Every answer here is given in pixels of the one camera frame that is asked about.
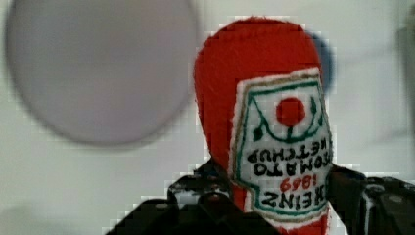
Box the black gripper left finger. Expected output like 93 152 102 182
106 160 280 235

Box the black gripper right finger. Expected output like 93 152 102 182
328 165 415 235

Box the red plush ketchup bottle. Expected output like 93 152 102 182
194 17 333 235

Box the blue bowl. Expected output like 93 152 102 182
307 31 335 94

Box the grey oval plate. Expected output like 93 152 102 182
5 0 199 145

